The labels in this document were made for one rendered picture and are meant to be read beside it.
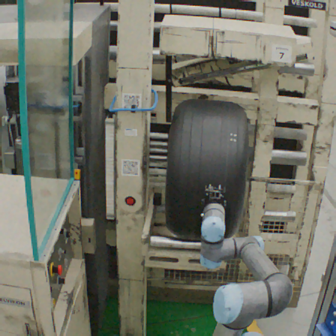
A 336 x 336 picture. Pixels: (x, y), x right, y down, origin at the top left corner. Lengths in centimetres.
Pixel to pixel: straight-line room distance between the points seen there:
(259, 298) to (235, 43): 125
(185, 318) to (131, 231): 104
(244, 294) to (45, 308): 70
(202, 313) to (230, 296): 194
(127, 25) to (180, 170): 60
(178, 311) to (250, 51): 173
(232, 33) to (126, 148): 67
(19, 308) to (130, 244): 86
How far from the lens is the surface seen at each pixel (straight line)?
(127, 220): 258
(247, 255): 191
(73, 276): 235
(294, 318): 357
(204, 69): 267
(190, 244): 252
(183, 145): 224
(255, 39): 249
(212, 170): 222
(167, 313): 352
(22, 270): 186
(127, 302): 287
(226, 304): 159
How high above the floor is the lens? 235
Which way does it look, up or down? 27 degrees down
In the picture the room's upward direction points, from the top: 2 degrees clockwise
